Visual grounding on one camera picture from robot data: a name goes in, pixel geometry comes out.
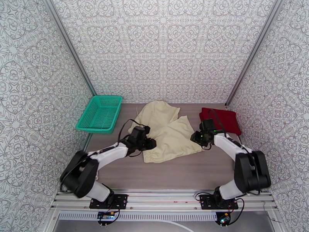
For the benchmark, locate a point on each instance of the red shirt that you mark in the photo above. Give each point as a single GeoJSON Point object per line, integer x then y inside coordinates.
{"type": "Point", "coordinates": [224, 120]}

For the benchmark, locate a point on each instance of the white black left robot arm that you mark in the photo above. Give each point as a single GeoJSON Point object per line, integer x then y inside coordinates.
{"type": "Point", "coordinates": [82, 173]}

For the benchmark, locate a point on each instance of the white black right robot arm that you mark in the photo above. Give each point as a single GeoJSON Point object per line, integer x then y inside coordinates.
{"type": "Point", "coordinates": [251, 173]}

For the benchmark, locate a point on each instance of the teal plastic laundry basket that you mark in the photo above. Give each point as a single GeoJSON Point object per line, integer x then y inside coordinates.
{"type": "Point", "coordinates": [101, 115]}

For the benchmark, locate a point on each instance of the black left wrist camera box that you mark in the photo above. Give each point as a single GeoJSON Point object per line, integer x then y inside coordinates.
{"type": "Point", "coordinates": [140, 132]}

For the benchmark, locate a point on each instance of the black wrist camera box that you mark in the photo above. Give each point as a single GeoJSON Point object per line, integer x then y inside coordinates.
{"type": "Point", "coordinates": [140, 132]}
{"type": "Point", "coordinates": [208, 125]}

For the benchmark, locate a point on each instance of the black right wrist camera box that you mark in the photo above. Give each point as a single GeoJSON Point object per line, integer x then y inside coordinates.
{"type": "Point", "coordinates": [208, 125]}

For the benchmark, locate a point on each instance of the aluminium rail frame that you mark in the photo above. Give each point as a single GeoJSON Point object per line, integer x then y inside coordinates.
{"type": "Point", "coordinates": [164, 198]}

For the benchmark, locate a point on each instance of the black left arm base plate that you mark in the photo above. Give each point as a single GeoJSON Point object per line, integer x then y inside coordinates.
{"type": "Point", "coordinates": [120, 201]}

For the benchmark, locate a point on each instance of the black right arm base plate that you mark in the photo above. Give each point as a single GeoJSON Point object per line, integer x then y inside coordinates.
{"type": "Point", "coordinates": [205, 204]}

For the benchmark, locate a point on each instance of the aluminium corner post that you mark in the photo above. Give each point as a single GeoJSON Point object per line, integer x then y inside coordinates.
{"type": "Point", "coordinates": [253, 50]}
{"type": "Point", "coordinates": [70, 47]}

